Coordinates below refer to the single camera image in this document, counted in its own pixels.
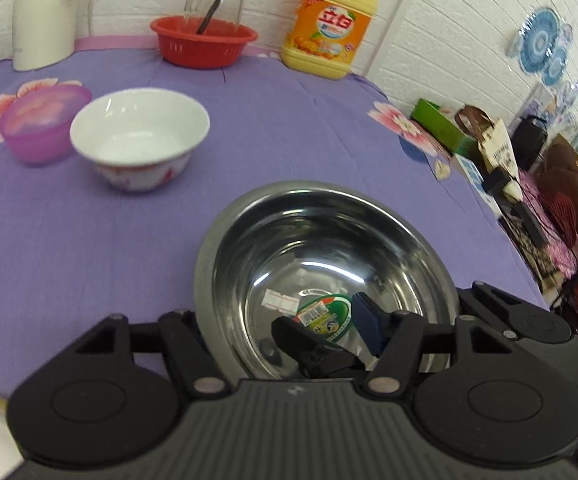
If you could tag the purple plastic bowl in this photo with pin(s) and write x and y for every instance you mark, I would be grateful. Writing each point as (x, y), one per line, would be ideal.
(36, 128)

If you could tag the blue paper fan decoration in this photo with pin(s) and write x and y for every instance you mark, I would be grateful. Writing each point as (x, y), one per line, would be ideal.
(538, 35)

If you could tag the red plastic basket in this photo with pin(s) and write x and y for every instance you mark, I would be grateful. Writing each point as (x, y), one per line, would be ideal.
(219, 46)

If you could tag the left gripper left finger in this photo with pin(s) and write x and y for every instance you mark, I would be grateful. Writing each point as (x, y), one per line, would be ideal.
(188, 361)

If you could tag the green box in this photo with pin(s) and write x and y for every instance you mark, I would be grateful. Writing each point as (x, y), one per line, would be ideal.
(444, 129)

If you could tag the brown bag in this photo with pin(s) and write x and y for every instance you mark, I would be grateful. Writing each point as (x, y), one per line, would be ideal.
(559, 172)

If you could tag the white thermos jug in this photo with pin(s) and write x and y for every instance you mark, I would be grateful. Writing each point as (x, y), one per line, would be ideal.
(43, 33)

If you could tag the stainless steel bowl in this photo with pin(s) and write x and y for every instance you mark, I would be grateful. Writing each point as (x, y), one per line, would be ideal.
(301, 242)

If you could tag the cream tote bag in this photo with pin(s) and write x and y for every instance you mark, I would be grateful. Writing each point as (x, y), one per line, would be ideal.
(496, 150)

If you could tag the white red-patterned bowl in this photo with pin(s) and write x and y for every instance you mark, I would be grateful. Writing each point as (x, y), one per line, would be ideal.
(140, 139)

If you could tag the purple floral tablecloth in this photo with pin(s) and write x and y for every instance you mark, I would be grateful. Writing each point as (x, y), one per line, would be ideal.
(74, 250)

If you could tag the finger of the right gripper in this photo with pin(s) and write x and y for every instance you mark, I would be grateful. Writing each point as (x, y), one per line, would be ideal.
(317, 357)

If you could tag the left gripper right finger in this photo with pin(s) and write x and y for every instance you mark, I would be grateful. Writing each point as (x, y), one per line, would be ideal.
(394, 339)

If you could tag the yellow detergent bottle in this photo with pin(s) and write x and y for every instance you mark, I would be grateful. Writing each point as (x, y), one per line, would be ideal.
(326, 35)

